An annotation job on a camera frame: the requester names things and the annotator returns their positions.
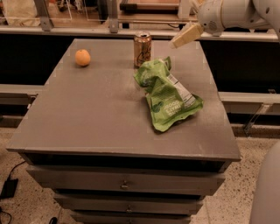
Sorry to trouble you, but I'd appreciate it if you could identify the green chip bag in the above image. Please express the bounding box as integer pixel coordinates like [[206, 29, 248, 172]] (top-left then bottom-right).
[[134, 57, 203, 132]]

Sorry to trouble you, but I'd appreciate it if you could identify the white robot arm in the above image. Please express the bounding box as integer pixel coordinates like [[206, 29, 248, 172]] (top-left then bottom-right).
[[171, 0, 280, 224]]

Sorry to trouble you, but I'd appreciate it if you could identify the black cable on floor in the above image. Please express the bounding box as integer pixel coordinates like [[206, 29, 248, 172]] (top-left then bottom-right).
[[6, 160, 27, 180]]

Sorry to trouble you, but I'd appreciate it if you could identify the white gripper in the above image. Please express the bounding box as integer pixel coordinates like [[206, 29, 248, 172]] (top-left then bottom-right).
[[169, 0, 225, 49]]

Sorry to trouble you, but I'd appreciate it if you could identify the black power adapter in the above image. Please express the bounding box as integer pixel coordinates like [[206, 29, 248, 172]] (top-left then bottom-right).
[[0, 178, 18, 200]]

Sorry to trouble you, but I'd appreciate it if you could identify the metal railing frame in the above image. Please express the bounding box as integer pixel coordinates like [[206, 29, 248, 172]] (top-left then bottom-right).
[[0, 0, 280, 42]]

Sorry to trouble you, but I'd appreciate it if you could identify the orange fruit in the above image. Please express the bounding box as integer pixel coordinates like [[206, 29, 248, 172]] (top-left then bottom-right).
[[75, 49, 91, 67]]

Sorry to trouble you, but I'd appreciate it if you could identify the drawer knob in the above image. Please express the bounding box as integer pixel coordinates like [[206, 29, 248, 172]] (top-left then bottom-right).
[[120, 180, 130, 191], [125, 205, 133, 213]]

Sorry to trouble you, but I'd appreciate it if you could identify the top drawer knob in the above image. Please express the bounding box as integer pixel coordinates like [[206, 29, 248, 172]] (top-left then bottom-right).
[[120, 180, 130, 191]]

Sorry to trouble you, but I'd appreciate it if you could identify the orange soda can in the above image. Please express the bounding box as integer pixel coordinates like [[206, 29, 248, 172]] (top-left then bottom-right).
[[134, 31, 151, 67]]

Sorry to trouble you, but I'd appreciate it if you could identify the grey drawer cabinet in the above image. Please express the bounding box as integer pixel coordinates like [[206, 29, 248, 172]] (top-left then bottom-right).
[[8, 39, 240, 224]]

